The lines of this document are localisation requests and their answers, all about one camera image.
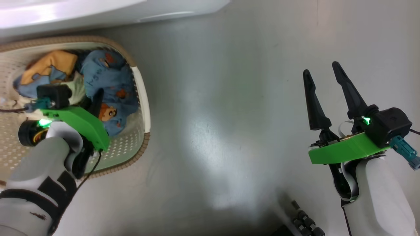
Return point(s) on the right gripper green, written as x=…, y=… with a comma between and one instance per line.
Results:
x=344, y=150

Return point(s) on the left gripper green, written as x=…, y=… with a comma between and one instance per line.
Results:
x=85, y=126

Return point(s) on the blue cartoon print garment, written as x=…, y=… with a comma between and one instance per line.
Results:
x=111, y=75

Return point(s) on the orange cream and blue garment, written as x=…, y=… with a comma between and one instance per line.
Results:
x=52, y=64

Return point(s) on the dark robot base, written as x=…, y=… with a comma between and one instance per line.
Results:
x=308, y=224

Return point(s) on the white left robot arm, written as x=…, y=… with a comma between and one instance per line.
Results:
x=32, y=170

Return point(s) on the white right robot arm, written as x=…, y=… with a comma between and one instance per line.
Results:
x=377, y=196

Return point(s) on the white front-load washing machine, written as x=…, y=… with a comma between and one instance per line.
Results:
x=98, y=14

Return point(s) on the cream perforated laundry basket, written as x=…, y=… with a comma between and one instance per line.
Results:
x=129, y=149

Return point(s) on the round white filter cover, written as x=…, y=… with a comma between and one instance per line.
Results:
x=170, y=16

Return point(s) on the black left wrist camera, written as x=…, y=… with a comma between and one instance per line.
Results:
x=55, y=95

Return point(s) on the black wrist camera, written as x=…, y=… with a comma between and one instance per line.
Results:
x=390, y=124
x=55, y=95

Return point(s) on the teal left camera connector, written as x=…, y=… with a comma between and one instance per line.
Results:
x=42, y=105

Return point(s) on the teal camera connector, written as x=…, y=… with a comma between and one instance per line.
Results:
x=42, y=105
x=405, y=152

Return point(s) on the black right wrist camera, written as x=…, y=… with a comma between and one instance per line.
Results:
x=390, y=124

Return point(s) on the teal right camera connector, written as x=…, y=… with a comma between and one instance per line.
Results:
x=405, y=152

